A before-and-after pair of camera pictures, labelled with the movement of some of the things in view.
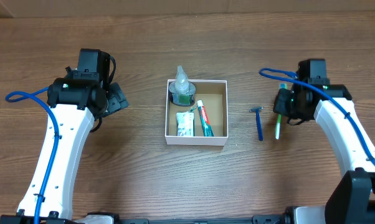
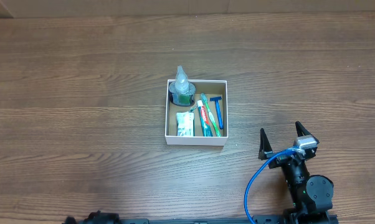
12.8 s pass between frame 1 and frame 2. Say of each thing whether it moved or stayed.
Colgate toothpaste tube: stayed
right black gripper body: moved
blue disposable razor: moved
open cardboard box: stayed
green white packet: stayed
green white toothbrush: moved
